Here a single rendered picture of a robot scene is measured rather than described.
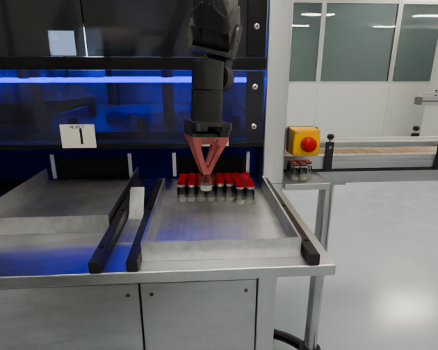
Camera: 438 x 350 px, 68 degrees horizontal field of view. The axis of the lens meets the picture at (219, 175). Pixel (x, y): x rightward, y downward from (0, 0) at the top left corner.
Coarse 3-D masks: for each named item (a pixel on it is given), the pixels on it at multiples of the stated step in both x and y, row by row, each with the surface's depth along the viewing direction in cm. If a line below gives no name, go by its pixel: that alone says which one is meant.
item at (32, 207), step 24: (24, 192) 81; (48, 192) 83; (72, 192) 83; (96, 192) 83; (120, 192) 74; (0, 216) 69; (24, 216) 69; (48, 216) 62; (72, 216) 62; (96, 216) 62
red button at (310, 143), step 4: (304, 140) 84; (308, 140) 84; (312, 140) 84; (300, 144) 86; (304, 144) 84; (308, 144) 84; (312, 144) 84; (316, 144) 84; (304, 148) 84; (308, 148) 84; (312, 148) 84; (308, 152) 85
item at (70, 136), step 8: (64, 128) 82; (72, 128) 82; (88, 128) 82; (64, 136) 83; (72, 136) 83; (88, 136) 83; (64, 144) 83; (72, 144) 83; (80, 144) 83; (88, 144) 84; (96, 144) 84
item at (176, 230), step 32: (160, 192) 74; (256, 192) 83; (160, 224) 66; (192, 224) 66; (224, 224) 66; (256, 224) 66; (288, 224) 60; (160, 256) 53; (192, 256) 53; (224, 256) 54; (256, 256) 54; (288, 256) 54
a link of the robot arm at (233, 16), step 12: (204, 0) 47; (216, 0) 47; (228, 0) 48; (192, 12) 50; (204, 12) 49; (216, 12) 48; (228, 12) 49; (192, 24) 53; (204, 24) 52; (216, 24) 51; (228, 24) 51; (240, 24) 57; (204, 36) 55; (216, 36) 54; (228, 36) 52; (216, 48) 56; (228, 48) 55
